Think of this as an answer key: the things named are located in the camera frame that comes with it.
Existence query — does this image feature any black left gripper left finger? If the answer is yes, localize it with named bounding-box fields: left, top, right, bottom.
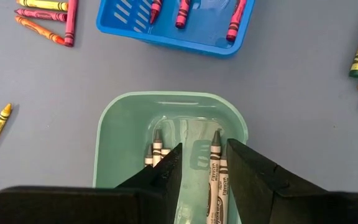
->
left=0, top=142, right=183, bottom=224

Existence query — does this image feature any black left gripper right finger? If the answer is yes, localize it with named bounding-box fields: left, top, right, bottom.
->
left=227, top=139, right=358, bottom=224

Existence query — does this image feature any pink crayon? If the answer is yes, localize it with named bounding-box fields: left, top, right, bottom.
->
left=175, top=0, right=192, bottom=30
left=63, top=0, right=80, bottom=48
left=226, top=0, right=248, bottom=43
left=14, top=7, right=68, bottom=23
left=149, top=0, right=163, bottom=26

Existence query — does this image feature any teal plastic bin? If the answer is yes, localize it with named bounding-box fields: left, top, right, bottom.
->
left=91, top=90, right=250, bottom=224

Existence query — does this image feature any orange crayon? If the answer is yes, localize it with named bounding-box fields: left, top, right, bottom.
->
left=14, top=15, right=66, bottom=46

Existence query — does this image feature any blue slotted plastic basket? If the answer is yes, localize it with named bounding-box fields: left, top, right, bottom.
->
left=95, top=0, right=257, bottom=60

